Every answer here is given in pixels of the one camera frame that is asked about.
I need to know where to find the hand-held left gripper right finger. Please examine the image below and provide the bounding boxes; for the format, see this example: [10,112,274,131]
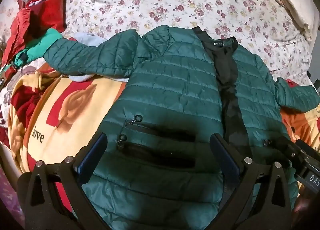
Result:
[209,133,293,230]

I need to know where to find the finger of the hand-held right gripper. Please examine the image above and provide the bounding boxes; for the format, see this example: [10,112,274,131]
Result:
[276,136,304,168]

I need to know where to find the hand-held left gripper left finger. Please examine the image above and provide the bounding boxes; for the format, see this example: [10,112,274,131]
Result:
[18,132,113,230]

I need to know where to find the dark green puffer jacket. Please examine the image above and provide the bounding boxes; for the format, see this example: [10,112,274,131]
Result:
[43,25,318,230]

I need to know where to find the person's right forearm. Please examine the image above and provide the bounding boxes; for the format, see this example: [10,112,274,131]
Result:
[292,187,320,228]

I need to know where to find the yellow and red printed blanket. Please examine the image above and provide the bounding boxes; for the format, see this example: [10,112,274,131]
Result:
[7,59,320,188]

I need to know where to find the purple floral cloth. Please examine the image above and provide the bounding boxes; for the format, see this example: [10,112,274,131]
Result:
[0,164,25,228]

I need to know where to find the light blue knitted cloth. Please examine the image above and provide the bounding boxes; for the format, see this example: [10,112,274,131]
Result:
[68,33,130,83]

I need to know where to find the teal green garment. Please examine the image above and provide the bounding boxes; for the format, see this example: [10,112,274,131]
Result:
[12,28,63,69]

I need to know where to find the beige quilt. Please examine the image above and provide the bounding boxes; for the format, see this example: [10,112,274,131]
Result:
[66,0,315,43]

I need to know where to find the red garment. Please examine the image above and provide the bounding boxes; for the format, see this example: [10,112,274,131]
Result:
[5,0,68,64]

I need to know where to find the floral bed sheet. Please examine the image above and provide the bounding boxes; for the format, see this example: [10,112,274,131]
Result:
[60,0,313,88]

